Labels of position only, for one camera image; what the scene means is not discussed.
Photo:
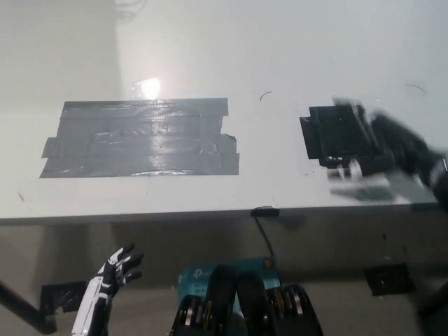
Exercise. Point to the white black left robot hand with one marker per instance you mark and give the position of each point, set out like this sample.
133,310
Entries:
98,297

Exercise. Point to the teal router box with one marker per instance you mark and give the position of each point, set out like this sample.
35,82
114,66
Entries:
194,274

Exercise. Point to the grey duct tape patch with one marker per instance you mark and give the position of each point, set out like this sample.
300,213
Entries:
140,140

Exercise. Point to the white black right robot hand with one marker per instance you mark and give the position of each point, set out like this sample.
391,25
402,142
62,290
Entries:
399,140

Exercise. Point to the black table leg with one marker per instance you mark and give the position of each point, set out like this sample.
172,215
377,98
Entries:
21,302
434,299

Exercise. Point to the black floor tape patch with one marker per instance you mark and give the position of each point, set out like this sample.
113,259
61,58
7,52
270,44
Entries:
63,295
390,280

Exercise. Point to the small black tape strip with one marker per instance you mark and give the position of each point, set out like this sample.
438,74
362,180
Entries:
265,211

